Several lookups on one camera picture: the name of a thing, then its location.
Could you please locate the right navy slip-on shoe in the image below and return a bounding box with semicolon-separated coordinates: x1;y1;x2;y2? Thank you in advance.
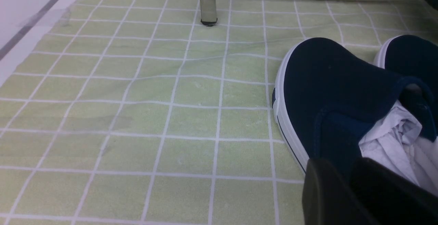
373;35;438;106

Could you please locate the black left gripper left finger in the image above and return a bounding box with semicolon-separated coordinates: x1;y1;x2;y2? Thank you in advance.
302;159;377;225

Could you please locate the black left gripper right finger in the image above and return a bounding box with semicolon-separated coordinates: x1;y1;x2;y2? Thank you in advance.
349;158;438;225

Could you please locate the navy slip-on shoe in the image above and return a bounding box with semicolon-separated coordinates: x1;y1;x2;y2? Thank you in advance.
373;35;438;106
272;37;438;195

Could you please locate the steel shoe rack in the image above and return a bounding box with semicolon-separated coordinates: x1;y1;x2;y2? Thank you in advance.
199;0;218;27

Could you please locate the left navy slip-on shoe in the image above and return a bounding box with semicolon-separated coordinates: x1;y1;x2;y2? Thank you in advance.
272;37;438;195

